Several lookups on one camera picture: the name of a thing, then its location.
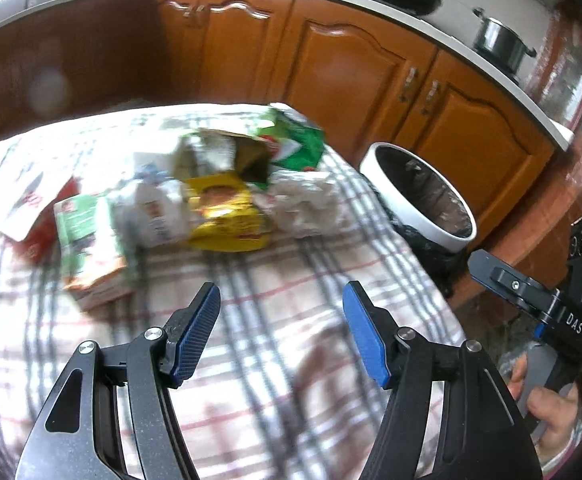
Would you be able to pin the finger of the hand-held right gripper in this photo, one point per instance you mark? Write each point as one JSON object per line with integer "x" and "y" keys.
{"x": 516, "y": 285}

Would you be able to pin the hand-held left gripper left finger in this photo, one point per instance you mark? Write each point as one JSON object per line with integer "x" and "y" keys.
{"x": 198, "y": 330}

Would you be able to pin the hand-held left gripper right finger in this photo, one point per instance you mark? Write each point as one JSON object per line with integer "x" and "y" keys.
{"x": 366, "y": 340}

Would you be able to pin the white trash bin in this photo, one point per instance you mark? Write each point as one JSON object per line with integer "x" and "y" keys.
{"x": 396, "y": 200}

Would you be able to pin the person's right hand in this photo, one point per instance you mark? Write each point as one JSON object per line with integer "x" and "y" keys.
{"x": 553, "y": 410}

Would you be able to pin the black bin liner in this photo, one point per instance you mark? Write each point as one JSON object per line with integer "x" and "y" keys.
{"x": 436, "y": 260}

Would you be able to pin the checked tablecloth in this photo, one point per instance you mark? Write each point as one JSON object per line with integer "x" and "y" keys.
{"x": 296, "y": 280}

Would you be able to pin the yellow snack packet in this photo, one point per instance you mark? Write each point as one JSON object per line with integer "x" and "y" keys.
{"x": 226, "y": 215}

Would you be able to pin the clear plastic bag with label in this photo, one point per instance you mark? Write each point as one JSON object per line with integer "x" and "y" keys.
{"x": 146, "y": 210}

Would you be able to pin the wooden cabinet door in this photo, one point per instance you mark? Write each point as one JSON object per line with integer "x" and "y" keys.
{"x": 351, "y": 80}
{"x": 236, "y": 55}
{"x": 491, "y": 145}

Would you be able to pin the green and white carton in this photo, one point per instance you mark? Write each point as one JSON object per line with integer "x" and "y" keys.
{"x": 86, "y": 240}

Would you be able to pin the white crumpled plastic bag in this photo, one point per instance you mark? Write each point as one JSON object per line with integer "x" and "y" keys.
{"x": 311, "y": 200}

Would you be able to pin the white crumpled paper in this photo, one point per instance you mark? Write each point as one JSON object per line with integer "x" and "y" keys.
{"x": 153, "y": 162}

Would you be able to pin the open gold foil bag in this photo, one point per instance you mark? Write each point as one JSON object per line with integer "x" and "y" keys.
{"x": 251, "y": 160}

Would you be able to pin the red and white packet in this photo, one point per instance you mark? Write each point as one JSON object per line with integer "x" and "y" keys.
{"x": 36, "y": 240}

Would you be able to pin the green snack packet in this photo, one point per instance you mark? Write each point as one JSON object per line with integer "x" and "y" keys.
{"x": 296, "y": 145}

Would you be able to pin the steel pot with lid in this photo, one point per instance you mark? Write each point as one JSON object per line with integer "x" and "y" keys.
{"x": 501, "y": 40}

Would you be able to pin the dark wooden sink cabinet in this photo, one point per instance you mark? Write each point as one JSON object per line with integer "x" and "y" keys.
{"x": 71, "y": 70}

